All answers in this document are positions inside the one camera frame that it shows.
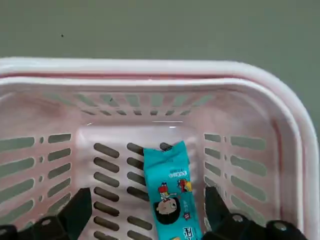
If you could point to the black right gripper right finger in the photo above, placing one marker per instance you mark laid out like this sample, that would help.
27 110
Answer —
225 222

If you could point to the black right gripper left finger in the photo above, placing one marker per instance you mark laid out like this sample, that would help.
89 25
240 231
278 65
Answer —
65 220

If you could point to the green snack packet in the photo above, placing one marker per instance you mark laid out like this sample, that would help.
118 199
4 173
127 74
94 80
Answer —
170 180

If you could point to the pink plastic basket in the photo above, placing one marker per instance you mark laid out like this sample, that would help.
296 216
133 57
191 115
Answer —
287 125

